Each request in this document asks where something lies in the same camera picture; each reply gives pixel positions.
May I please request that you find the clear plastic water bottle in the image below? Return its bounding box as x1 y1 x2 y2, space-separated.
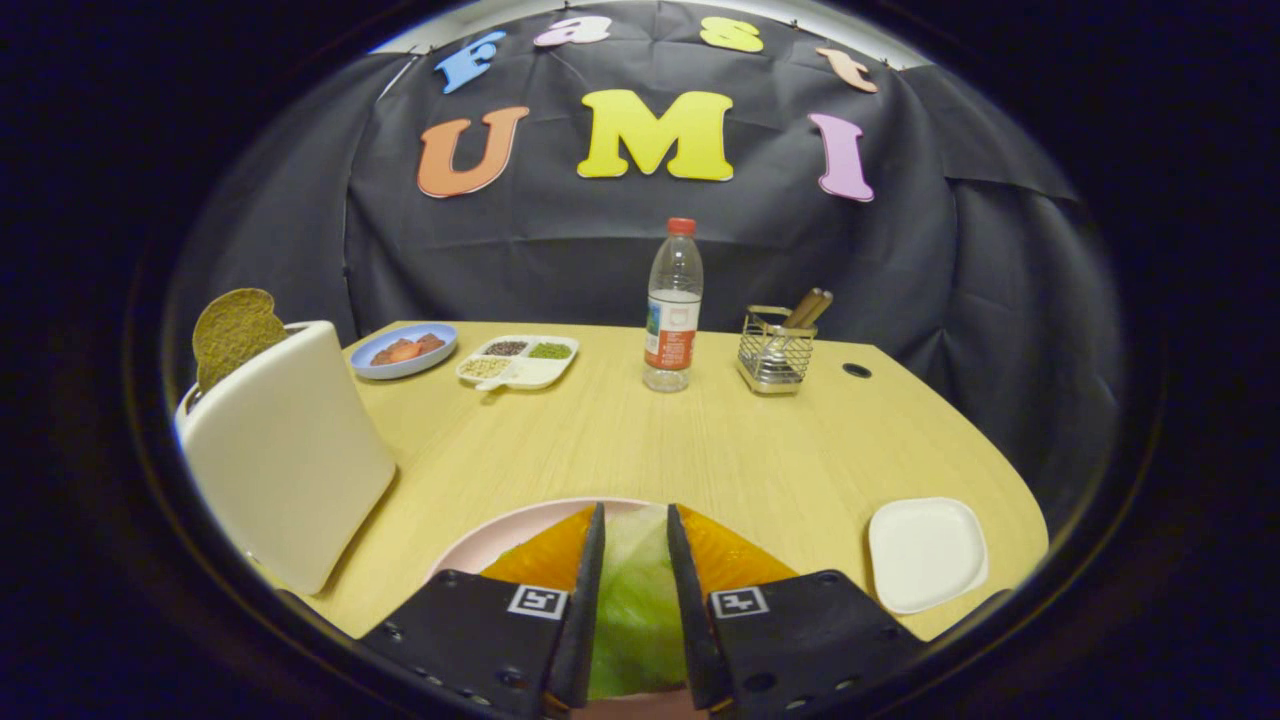
643 217 705 393

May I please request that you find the pink round plate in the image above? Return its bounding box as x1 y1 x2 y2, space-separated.
428 497 661 586

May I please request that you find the white square plate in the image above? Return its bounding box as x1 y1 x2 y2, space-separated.
867 497 990 615

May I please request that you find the green lettuce leaf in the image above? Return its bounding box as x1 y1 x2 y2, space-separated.
500 503 693 701

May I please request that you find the blue round plate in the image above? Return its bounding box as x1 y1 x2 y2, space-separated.
349 322 459 381

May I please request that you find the metal wire utensil holder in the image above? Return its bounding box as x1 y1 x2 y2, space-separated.
736 305 818 395

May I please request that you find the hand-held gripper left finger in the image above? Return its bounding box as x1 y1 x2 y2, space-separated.
358 502 607 720

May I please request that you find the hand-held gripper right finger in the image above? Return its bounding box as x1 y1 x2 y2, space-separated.
666 503 926 720

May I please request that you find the brown bread slice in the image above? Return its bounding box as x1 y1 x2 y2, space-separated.
192 288 289 393

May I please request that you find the black backdrop cloth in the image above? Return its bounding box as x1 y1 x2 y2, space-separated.
165 0 1121 531

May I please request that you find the white toaster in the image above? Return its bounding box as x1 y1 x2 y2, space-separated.
175 320 398 598

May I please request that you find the white divided tray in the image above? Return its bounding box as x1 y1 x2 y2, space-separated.
456 334 580 392

